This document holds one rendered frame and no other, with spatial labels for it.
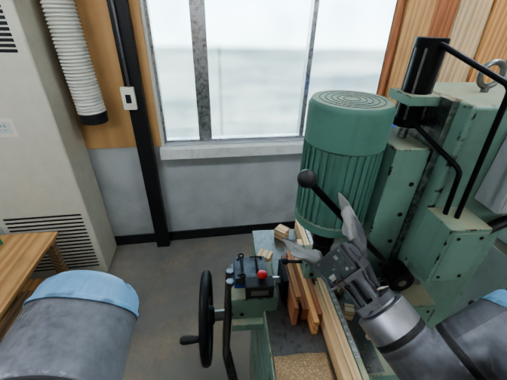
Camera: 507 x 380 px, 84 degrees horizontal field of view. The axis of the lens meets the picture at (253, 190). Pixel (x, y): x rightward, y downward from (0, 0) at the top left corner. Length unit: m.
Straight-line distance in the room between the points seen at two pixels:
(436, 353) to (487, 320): 0.09
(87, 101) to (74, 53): 0.24
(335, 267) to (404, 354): 0.16
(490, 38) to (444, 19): 0.36
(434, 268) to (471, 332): 0.22
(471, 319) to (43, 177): 1.97
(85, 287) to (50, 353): 0.07
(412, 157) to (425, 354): 0.37
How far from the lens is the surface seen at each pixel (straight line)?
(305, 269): 0.84
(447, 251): 0.71
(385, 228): 0.77
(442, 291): 0.99
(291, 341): 0.87
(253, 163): 2.15
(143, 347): 1.97
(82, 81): 1.86
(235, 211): 2.37
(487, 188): 0.75
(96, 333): 0.33
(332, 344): 0.84
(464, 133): 0.67
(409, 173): 0.70
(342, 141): 0.58
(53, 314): 0.34
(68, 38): 1.84
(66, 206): 2.10
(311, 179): 0.51
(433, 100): 0.69
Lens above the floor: 1.65
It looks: 32 degrees down
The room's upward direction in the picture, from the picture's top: 2 degrees clockwise
